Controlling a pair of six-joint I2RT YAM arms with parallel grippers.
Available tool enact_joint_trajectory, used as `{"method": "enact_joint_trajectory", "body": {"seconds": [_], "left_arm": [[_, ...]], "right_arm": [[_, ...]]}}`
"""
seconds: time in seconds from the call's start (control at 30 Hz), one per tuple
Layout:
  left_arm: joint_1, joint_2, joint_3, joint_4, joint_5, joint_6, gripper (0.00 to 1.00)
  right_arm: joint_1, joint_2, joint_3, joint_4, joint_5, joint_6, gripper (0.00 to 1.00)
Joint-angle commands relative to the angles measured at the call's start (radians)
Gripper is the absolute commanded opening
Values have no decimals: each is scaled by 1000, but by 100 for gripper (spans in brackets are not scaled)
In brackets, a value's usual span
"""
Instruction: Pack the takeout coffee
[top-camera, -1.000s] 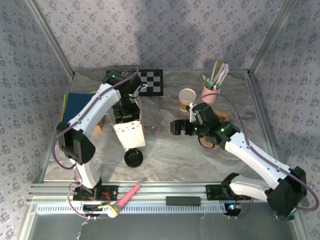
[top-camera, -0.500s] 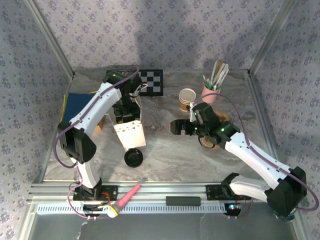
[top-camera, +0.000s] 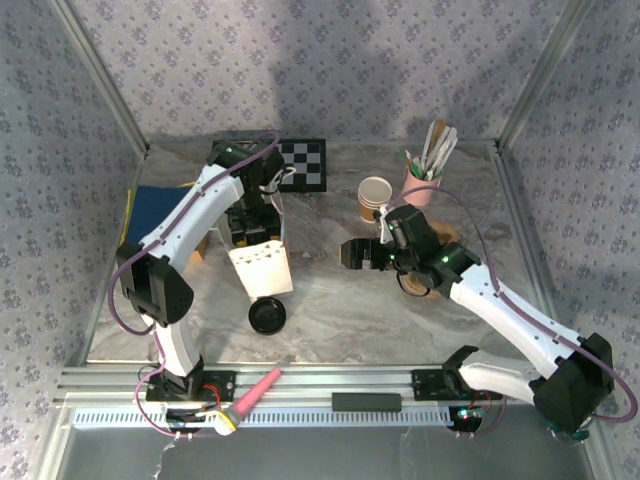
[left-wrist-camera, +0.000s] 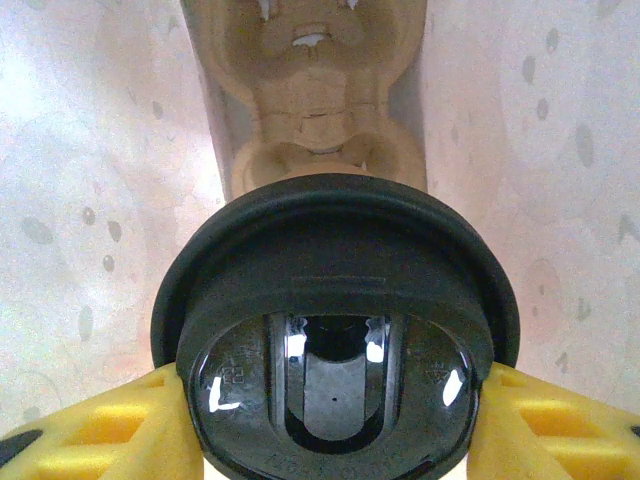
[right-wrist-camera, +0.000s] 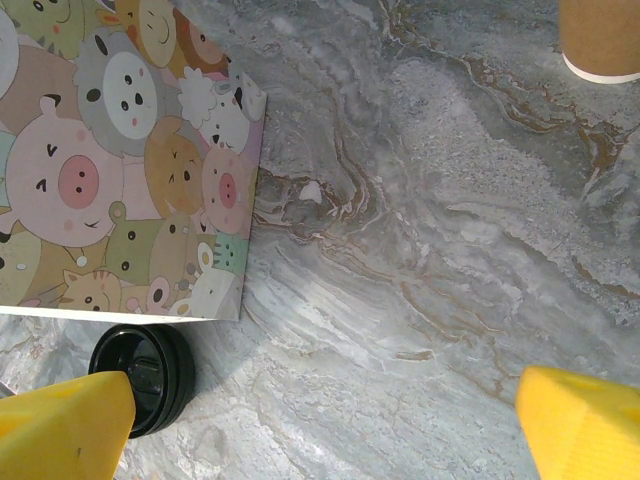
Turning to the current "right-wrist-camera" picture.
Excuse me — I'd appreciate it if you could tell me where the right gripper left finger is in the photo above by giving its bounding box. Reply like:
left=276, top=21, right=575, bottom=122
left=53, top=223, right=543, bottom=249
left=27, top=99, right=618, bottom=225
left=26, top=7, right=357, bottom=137
left=0, top=369, right=137, bottom=480

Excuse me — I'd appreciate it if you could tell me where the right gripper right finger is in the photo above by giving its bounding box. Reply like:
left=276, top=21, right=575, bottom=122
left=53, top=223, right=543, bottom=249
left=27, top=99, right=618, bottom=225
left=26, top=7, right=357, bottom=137
left=514, top=364, right=640, bottom=480

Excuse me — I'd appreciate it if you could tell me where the white animal print paper bag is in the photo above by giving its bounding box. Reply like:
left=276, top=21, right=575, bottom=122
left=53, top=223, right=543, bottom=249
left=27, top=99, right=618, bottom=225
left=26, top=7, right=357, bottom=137
left=0, top=0, right=269, bottom=321

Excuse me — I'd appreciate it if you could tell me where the brown paper cup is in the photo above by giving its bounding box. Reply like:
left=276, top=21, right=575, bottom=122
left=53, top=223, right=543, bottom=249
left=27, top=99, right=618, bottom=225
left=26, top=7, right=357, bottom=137
left=558, top=0, right=640, bottom=85

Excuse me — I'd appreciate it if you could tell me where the black plastic cup lid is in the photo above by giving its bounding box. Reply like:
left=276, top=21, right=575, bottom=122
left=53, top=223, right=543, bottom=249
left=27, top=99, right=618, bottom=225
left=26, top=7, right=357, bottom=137
left=88, top=323, right=197, bottom=441

